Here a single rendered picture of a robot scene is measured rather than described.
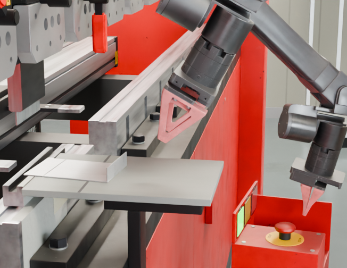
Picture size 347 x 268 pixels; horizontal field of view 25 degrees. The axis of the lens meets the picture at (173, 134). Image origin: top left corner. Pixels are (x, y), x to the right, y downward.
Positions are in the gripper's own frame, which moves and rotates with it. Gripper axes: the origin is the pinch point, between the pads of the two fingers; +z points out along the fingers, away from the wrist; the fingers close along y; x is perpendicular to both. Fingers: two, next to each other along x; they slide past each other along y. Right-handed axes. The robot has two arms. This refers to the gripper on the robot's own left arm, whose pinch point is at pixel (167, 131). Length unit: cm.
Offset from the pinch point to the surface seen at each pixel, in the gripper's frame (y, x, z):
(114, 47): -149, -31, 31
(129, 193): 8.9, -0.1, 7.6
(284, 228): -29.8, 27.9, 14.3
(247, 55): -214, 12, 21
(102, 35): -14.4, -16.6, -3.8
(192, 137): -67, 6, 20
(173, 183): 3.8, 4.5, 5.1
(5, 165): 0.3, -18.4, 17.4
